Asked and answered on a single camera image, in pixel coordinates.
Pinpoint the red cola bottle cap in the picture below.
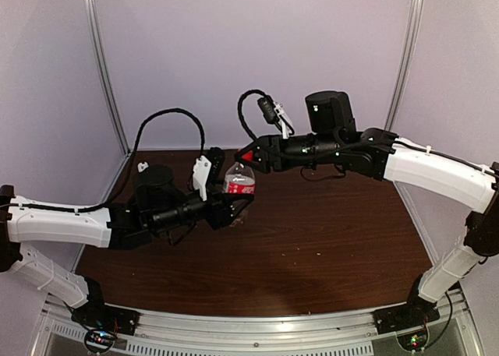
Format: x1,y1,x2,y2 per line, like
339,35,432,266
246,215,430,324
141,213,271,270
237,150,254,162

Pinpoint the clear cola bottle red label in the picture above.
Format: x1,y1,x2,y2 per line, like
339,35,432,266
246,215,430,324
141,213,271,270
222,161,257,227

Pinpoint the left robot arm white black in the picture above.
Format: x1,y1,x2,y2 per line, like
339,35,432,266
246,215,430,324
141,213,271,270
1,164,254,328

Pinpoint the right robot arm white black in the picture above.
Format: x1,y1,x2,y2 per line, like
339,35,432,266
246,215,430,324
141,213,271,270
235,90,498,326

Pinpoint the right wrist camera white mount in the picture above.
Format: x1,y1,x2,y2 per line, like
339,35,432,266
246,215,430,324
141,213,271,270
257,97,295,139

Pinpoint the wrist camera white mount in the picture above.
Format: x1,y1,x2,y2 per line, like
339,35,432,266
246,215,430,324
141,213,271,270
257,97,295,139
192,147,225,202

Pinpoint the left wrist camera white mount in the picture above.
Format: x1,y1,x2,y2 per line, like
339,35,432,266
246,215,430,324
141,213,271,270
192,147,225,202

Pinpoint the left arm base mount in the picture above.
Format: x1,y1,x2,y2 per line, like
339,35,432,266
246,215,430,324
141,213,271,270
67,305,140,354

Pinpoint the black braided left cable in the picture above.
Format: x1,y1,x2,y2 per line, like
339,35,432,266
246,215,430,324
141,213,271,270
7,107,207,217

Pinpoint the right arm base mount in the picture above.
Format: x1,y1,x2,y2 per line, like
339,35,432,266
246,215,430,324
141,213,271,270
373,304,440,353

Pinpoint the aluminium right corner post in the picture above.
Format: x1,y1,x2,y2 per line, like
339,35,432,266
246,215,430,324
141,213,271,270
384,0,424,130

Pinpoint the aluminium corner post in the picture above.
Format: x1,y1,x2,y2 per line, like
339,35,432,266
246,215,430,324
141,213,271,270
83,0,130,156
384,0,424,130

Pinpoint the aluminium left corner post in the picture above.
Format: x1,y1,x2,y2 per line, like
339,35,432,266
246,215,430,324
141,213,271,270
83,0,130,156

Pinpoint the aluminium front frame rail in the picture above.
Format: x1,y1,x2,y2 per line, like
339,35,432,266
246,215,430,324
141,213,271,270
28,289,485,355

